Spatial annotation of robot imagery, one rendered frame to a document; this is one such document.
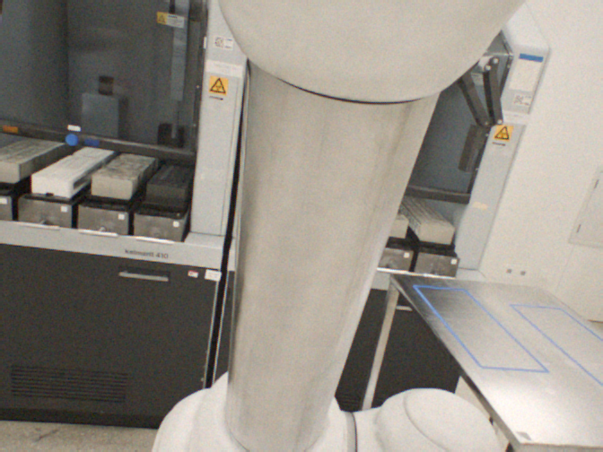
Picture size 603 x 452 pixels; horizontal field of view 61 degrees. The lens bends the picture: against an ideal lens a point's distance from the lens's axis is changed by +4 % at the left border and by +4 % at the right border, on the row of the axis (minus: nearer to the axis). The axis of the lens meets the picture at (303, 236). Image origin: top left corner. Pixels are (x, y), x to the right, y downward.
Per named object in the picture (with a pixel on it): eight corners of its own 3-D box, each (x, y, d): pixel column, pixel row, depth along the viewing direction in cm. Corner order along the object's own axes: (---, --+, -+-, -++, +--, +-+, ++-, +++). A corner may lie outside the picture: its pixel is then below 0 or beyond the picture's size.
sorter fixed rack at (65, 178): (70, 172, 173) (70, 154, 171) (101, 178, 175) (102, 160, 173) (30, 196, 146) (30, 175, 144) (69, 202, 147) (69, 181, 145)
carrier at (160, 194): (185, 205, 156) (187, 187, 154) (184, 208, 154) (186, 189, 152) (146, 200, 154) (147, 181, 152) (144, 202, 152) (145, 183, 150)
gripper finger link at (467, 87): (445, 62, 75) (454, 56, 75) (476, 127, 79) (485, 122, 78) (454, 62, 71) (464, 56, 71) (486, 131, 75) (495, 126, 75)
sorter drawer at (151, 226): (173, 180, 212) (175, 159, 209) (207, 185, 214) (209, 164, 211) (128, 242, 144) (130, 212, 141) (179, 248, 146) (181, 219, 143)
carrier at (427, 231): (449, 242, 166) (453, 225, 164) (450, 245, 164) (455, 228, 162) (414, 238, 165) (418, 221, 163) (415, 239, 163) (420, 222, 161)
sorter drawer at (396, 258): (337, 204, 221) (341, 184, 218) (367, 208, 222) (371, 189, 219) (368, 273, 152) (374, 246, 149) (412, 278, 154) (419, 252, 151)
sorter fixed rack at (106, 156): (100, 154, 203) (100, 139, 201) (126, 159, 204) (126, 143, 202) (72, 171, 175) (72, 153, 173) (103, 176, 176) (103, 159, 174)
